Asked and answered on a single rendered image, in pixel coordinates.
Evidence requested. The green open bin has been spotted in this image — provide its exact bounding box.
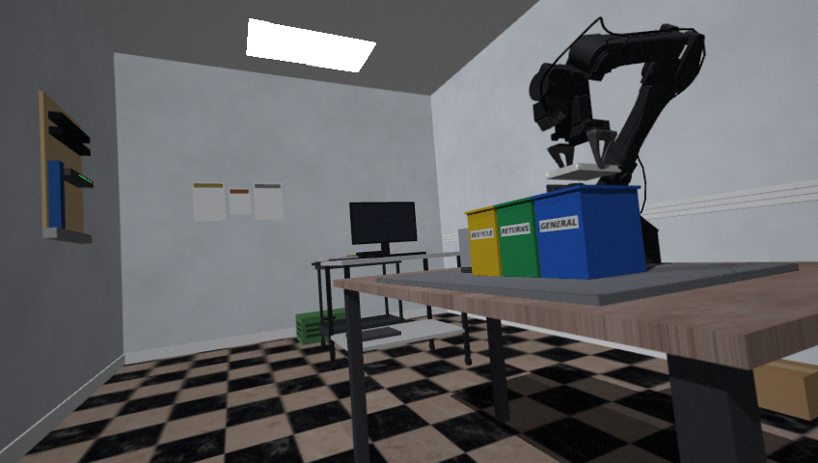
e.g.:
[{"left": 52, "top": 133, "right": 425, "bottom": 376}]
[{"left": 496, "top": 197, "right": 541, "bottom": 278}]

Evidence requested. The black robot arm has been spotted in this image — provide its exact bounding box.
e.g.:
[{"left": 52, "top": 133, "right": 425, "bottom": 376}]
[{"left": 529, "top": 30, "right": 705, "bottom": 185}]

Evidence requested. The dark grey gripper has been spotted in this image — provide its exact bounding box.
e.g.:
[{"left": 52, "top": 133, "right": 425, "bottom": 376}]
[{"left": 547, "top": 101, "right": 617, "bottom": 169}]

